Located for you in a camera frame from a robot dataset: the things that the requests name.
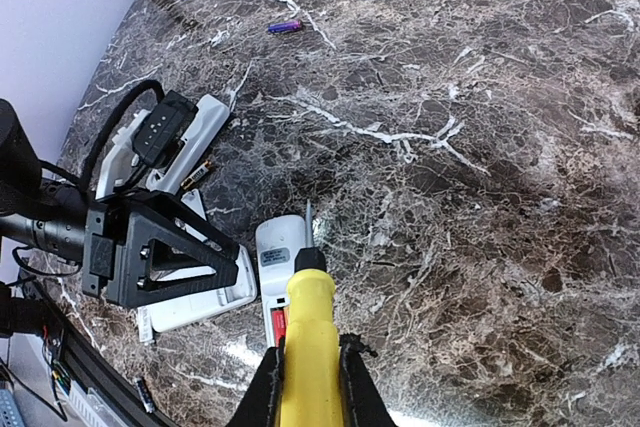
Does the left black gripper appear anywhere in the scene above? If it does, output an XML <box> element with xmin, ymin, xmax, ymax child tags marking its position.
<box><xmin>81</xmin><ymin>191</ymin><xmax>240</xmax><ymax>308</ymax></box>

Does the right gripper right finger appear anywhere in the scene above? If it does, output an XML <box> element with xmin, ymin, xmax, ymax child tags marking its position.
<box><xmin>339</xmin><ymin>334</ymin><xmax>396</xmax><ymax>427</ymax></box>

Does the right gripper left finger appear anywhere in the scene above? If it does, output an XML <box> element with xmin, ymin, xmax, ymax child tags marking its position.
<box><xmin>227</xmin><ymin>337</ymin><xmax>285</xmax><ymax>427</ymax></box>

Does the yellow handled screwdriver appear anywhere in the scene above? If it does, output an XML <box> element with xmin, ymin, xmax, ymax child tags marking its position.
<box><xmin>279</xmin><ymin>206</ymin><xmax>344</xmax><ymax>426</ymax></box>

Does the white battery compartment cover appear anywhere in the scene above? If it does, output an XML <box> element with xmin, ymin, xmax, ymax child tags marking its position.
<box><xmin>137</xmin><ymin>307</ymin><xmax>154</xmax><ymax>345</ymax></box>

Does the white remote control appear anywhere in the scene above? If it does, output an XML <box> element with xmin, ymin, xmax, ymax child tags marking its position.
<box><xmin>145</xmin><ymin>246</ymin><xmax>258</xmax><ymax>333</ymax></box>
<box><xmin>255</xmin><ymin>215</ymin><xmax>306</xmax><ymax>347</ymax></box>

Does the black gold AAA battery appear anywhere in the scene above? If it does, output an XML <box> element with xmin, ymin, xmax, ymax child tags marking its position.
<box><xmin>181</xmin><ymin>159</ymin><xmax>213</xmax><ymax>192</ymax></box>

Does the white remote with display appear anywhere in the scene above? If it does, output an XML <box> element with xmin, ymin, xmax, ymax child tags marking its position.
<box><xmin>95</xmin><ymin>91</ymin><xmax>231</xmax><ymax>199</ymax></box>

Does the purple AAA battery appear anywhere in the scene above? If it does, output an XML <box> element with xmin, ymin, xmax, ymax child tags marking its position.
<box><xmin>267</xmin><ymin>19</ymin><xmax>304</xmax><ymax>34</ymax></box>

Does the small white battery cover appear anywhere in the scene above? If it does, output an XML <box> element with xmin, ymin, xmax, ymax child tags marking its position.
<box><xmin>181</xmin><ymin>189</ymin><xmax>207</xmax><ymax>219</ymax></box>

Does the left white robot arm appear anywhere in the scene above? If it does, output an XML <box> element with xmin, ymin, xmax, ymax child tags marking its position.
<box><xmin>1</xmin><ymin>96</ymin><xmax>240</xmax><ymax>309</ymax></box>

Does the red battery in remote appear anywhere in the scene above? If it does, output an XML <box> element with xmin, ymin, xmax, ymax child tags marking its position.
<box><xmin>271</xmin><ymin>309</ymin><xmax>287</xmax><ymax>346</ymax></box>

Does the blue perforated basket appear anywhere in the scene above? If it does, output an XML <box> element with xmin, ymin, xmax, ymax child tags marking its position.
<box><xmin>0</xmin><ymin>389</ymin><xmax>25</xmax><ymax>427</ymax></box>

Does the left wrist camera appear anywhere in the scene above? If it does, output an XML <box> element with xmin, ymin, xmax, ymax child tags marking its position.
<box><xmin>81</xmin><ymin>80</ymin><xmax>199</xmax><ymax>199</ymax></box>

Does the black front table rail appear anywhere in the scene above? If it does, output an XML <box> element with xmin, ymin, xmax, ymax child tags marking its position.
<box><xmin>25</xmin><ymin>281</ymin><xmax>175</xmax><ymax>427</ymax></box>

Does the white slotted cable duct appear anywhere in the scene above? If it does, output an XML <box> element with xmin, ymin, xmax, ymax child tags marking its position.
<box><xmin>68</xmin><ymin>381</ymin><xmax>107</xmax><ymax>427</ymax></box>

